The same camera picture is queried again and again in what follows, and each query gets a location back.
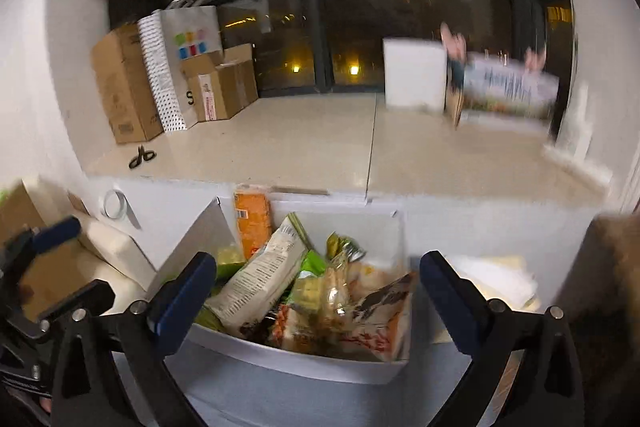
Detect white foam box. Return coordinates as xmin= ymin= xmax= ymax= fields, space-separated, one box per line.
xmin=382 ymin=37 xmax=447 ymax=114

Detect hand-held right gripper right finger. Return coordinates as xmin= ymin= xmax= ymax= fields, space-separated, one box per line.
xmin=419 ymin=251 xmax=586 ymax=427

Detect white tape roll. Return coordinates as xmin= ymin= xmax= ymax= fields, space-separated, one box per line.
xmin=101 ymin=189 xmax=142 ymax=228

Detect landscape printed box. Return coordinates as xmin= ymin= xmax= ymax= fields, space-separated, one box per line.
xmin=457 ymin=52 xmax=561 ymax=122

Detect pile of snack packets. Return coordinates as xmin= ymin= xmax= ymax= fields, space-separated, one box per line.
xmin=195 ymin=212 xmax=416 ymax=363

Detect orange snack box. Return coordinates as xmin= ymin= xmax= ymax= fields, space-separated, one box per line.
xmin=234 ymin=191 xmax=273 ymax=260

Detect white dotted paper bag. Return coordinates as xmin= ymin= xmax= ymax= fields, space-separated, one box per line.
xmin=137 ymin=0 xmax=223 ymax=134

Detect white cardboard box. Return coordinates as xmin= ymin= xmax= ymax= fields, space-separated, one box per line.
xmin=150 ymin=196 xmax=416 ymax=385

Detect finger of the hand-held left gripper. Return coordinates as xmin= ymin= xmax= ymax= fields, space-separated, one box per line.
xmin=0 ymin=216 xmax=82 ymax=283
xmin=0 ymin=281 xmax=116 ymax=343

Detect small white carton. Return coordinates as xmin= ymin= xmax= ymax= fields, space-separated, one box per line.
xmin=75 ymin=214 xmax=157 ymax=293

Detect open brown cardboard box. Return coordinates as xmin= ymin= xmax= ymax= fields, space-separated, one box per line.
xmin=0 ymin=181 xmax=118 ymax=323

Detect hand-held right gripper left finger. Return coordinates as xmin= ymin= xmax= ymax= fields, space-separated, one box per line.
xmin=50 ymin=251 xmax=218 ymax=427

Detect tall cardboard box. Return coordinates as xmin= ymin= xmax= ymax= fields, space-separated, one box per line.
xmin=91 ymin=24 xmax=163 ymax=145

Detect brown cabinet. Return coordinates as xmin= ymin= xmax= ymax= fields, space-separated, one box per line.
xmin=570 ymin=212 xmax=640 ymax=427

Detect white foam piece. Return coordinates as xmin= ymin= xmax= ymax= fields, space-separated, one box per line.
xmin=542 ymin=82 xmax=613 ymax=184

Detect black scissors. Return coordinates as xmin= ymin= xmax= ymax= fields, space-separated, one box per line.
xmin=128 ymin=145 xmax=157 ymax=170

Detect cardboard box with red label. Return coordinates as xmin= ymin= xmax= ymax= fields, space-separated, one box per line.
xmin=179 ymin=43 xmax=259 ymax=122

